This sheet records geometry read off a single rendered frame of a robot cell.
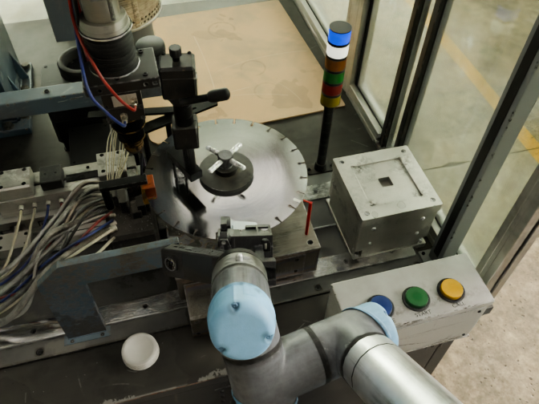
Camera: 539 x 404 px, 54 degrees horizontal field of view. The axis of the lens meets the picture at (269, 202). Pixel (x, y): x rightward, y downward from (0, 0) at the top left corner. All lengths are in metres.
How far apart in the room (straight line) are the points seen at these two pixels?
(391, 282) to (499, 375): 1.08
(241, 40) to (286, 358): 1.29
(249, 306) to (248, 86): 1.09
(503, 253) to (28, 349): 0.91
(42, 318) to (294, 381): 0.66
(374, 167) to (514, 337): 1.12
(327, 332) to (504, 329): 1.50
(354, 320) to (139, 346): 0.52
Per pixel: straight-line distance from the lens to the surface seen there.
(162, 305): 1.14
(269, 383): 0.66
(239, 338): 0.60
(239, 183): 1.05
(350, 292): 0.99
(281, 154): 1.12
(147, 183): 1.05
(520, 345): 2.13
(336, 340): 0.68
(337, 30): 1.11
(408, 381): 0.60
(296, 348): 0.67
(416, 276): 1.04
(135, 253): 0.93
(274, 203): 1.03
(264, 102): 1.55
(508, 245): 1.03
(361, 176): 1.17
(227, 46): 1.77
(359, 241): 1.15
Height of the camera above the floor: 1.74
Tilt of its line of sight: 50 degrees down
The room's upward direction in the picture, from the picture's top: 2 degrees clockwise
